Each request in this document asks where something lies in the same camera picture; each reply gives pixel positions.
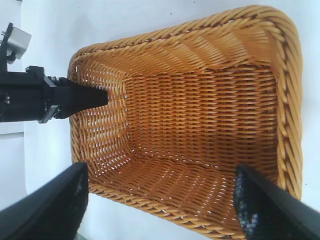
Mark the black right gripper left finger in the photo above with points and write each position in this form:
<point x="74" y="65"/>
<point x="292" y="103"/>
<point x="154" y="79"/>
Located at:
<point x="50" y="210"/>

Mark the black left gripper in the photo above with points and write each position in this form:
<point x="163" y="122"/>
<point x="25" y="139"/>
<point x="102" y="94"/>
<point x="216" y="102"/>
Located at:
<point x="22" y="97"/>

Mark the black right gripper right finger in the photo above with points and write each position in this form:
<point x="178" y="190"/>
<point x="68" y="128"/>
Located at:
<point x="275" y="215"/>

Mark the woven wicker basket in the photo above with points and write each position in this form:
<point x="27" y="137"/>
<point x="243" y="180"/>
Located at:
<point x="195" y="112"/>

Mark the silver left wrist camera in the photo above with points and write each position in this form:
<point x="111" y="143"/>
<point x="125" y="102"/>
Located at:
<point x="20" y="42"/>

